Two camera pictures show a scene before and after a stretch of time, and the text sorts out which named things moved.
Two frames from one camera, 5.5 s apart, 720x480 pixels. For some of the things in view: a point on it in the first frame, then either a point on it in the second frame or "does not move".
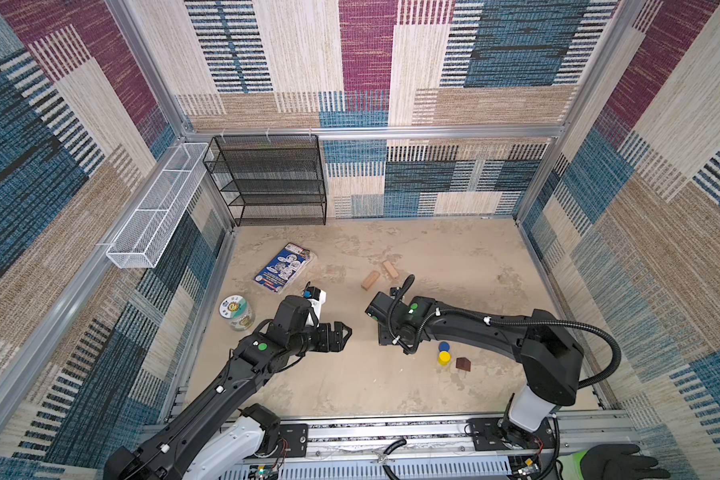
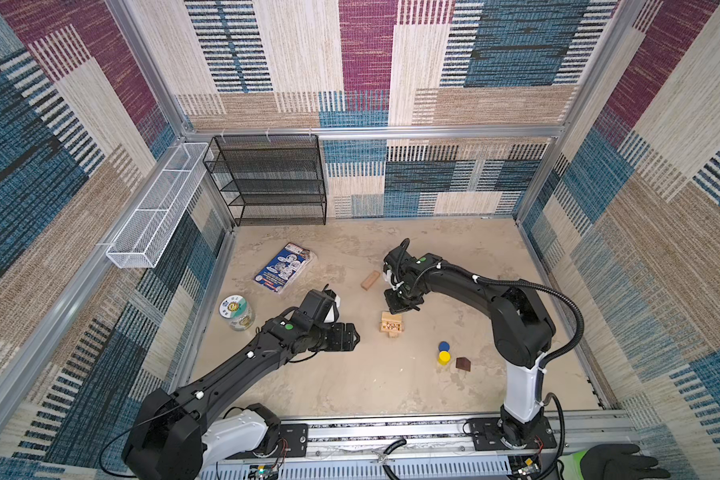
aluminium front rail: x=431 y=449 does not move
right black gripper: x=385 y=339 to x=395 y=306
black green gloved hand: x=611 y=462 does not move
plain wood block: x=370 y=280 does not move
